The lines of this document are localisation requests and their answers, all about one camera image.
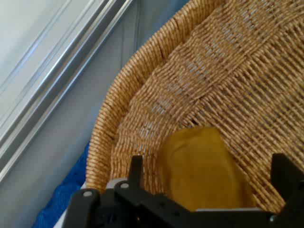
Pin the round woven wicker basket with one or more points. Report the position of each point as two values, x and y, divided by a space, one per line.
237 83

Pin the blue textured cloth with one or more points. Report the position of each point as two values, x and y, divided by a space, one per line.
64 190

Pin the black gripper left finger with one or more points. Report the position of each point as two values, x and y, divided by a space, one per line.
135 171

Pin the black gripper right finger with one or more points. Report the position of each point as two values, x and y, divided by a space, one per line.
289 185

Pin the aluminium wall rail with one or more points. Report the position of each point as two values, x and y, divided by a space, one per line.
59 71

